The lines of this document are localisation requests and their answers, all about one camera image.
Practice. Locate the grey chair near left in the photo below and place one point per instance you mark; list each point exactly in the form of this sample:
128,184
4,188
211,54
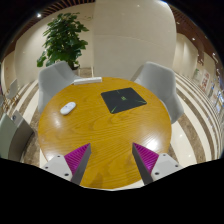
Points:
15,134

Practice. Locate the round wooden table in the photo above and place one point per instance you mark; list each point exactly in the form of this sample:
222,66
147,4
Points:
111,164

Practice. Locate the grey chair back right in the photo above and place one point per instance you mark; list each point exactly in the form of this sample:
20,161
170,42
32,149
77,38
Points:
161,82

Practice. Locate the green potted plant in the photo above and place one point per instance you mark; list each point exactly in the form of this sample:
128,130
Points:
63,42

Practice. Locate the white rectangular box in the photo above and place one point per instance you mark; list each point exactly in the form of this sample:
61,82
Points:
87,80

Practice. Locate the white computer mouse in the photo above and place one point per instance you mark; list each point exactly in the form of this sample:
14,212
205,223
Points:
67,108

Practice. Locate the grey chair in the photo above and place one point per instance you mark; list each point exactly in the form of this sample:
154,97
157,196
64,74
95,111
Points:
13,91
15,134
53,79
161,82

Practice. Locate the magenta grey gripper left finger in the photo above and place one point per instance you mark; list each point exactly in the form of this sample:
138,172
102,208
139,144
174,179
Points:
72,166

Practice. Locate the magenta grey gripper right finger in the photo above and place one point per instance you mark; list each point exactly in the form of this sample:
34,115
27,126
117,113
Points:
153,166

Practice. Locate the black square mouse pad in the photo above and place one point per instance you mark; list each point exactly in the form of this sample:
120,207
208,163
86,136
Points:
122,99

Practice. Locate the grey chair far left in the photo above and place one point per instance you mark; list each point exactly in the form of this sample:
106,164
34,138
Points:
13,91

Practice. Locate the grey chair back left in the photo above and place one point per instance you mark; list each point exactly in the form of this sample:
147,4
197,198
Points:
53,79

